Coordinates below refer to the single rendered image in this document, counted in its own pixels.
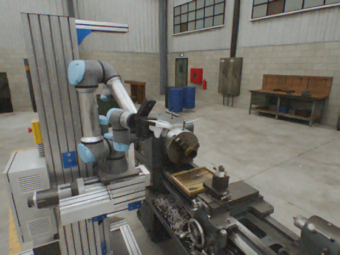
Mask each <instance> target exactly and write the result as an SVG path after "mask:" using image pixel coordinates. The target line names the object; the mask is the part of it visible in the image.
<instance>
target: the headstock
mask: <svg viewBox="0 0 340 255"><path fill-rule="evenodd" d="M148 117H155V118H158V119H161V120H165V121H167V122H168V123H169V124H170V125H171V126H172V128H168V130H167V133H168V132H170V131H172V130H173V129H175V128H183V124H175V123H174V122H182V121H183V120H184V121H186V122H189V121H188V120H185V119H183V118H181V117H178V116H174V115H173V116H172V115H171V114H169V113H167V112H159V113H153V114H149V115H148ZM172 117H173V118H174V119H171V118H172ZM185 129H186V130H188V131H190V132H193V133H194V123H193V122H192V123H186V124H185ZM167 133H166V134H167ZM163 140H164V137H162V133H161V135H160V137H158V138H157V137H150V138H147V139H143V140H140V141H137V142H135V143H134V149H136V151H139V153H140V154H142V155H143V156H144V158H145V160H146V161H147V162H148V163H149V165H150V166H152V167H153V168H158V167H161V166H167V165H172V164H175V163H173V162H172V161H171V160H169V159H168V158H167V157H166V156H165V154H164V153H163V150H162V143H163Z"/></svg>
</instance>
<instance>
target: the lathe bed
mask: <svg viewBox="0 0 340 255"><path fill-rule="evenodd" d="M198 167H199V166H197V165H196V164H195V163H193V162H192V161H190V162H189V163H187V164H185V165H180V169H175V167H173V166H172V165H167V168H166V169H165V168H164V167H163V166H161V169H160V171H161V172H162V173H163V174H164V175H165V176H164V175H163V174H161V183H162V184H163V185H165V186H166V189H167V190H168V191H170V192H171V193H172V195H173V196H174V197H175V198H176V199H177V200H178V201H179V203H180V204H182V205H183V206H184V207H185V209H186V210H187V211H188V212H189V213H190V214H191V215H192V216H193V212H192V211H191V203H192V201H191V200H194V199H196V198H197V195H195V196H193V197H189V196H188V195H187V194H186V193H185V192H184V191H183V190H181V189H180V188H179V186H178V185H177V184H175V183H174V182H173V181H172V179H171V174H175V173H177V172H183V171H188V170H190V169H194V168H198ZM231 217H232V218H233V219H234V220H236V221H237V234H235V233H234V232H233V233H232V234H231V236H230V237H228V236H227V239H226V246H225V248H226V249H225V252H226V254H228V255H278V252H279V250H280V249H281V248H283V247H285V246H287V245H288V244H291V243H293V242H294V241H295V240H297V239H299V238H300V236H298V235H297V234H296V233H294V232H293V231H291V230H289V229H288V228H287V227H285V226H284V225H283V224H281V223H279V222H278V221H277V220H275V219H274V218H272V217H271V216H266V217H264V218H263V217H259V216H258V215H256V214H255V213H253V212H252V211H250V210H246V211H244V212H242V213H240V214H236V215H234V216H231ZM266 218H267V219H268V220H267V219H266ZM267 224H268V225H267ZM238 234H239V235H238ZM242 236H243V237H242ZM257 244H259V245H257Z"/></svg>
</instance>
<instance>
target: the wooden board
mask: <svg viewBox="0 0 340 255"><path fill-rule="evenodd" d="M202 170H203V171H202ZM204 170H205V171H204ZM196 171H197V172H196ZM190 172H191V173H190ZM212 174H213V175H214V171H212V170H211V169H209V168H208V167H206V166H202V167H198V168H195V169H190V170H188V171H183V172H177V173H175V174H171V179H172V181H173V182H174V183H175V184H177V185H178V187H179V188H180V189H181V190H183V191H184V192H185V193H186V194H187V195H188V196H189V197H193V196H196V195H198V194H201V193H203V192H205V191H207V190H206V189H205V188H204V187H203V186H202V184H203V181H204V180H208V179H213V175H212ZM181 175H182V176H181ZM188 175H189V176H188ZM192 175H193V176H192ZM185 176H186V179H185ZM175 177H176V178H175ZM180 177H181V178H180ZM183 177H184V178H183ZM178 179H179V180H178Z"/></svg>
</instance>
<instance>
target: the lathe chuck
mask: <svg viewBox="0 0 340 255"><path fill-rule="evenodd" d="M184 130H185V131H183V129H177V130H175V131H173V132H171V133H170V134H169V135H168V137H166V141H165V144H164V152H165V154H166V157H167V156H168V157H167V158H168V159H169V160H171V161H172V162H173V163H175V164H177V163H178V159H179V156H180V154H181V152H180V151H183V152H184V151H185V150H184V149H183V148H181V149H180V146H179V145H178V144H177V143H176V142H175V140H174V139H173V138H172V137H173V136H175V135H176V136H177V137H178V138H180V139H181V141H182V142H184V143H185V144H187V145H189V144H191V143H195V142H198V141H199V140H198V138H197V137H196V135H195V134H194V133H193V132H190V131H188V130H186V129H184ZM191 160H193V159H192V158H187V160H185V161H184V164H183V165H185V164H187V163H189V162H190V161H191Z"/></svg>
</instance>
